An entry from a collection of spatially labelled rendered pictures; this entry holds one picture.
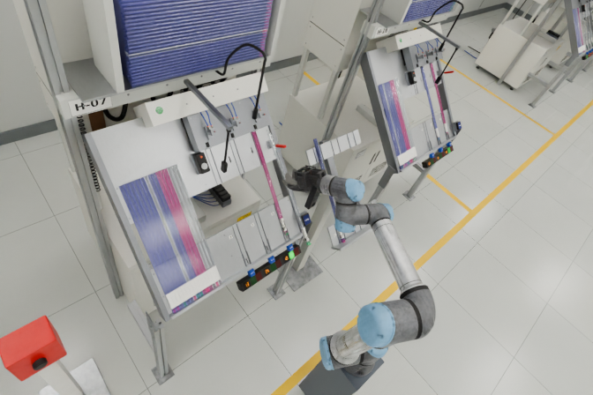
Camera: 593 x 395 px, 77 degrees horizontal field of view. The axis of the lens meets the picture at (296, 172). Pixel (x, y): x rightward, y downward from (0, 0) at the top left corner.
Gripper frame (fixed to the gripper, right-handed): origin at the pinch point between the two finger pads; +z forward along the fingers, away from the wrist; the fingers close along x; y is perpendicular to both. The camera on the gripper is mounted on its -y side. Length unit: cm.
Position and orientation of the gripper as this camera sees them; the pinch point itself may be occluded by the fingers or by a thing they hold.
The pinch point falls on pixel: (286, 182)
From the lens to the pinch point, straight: 152.1
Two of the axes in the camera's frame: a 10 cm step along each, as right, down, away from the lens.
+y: -1.6, -9.2, -3.7
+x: -6.4, 3.8, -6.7
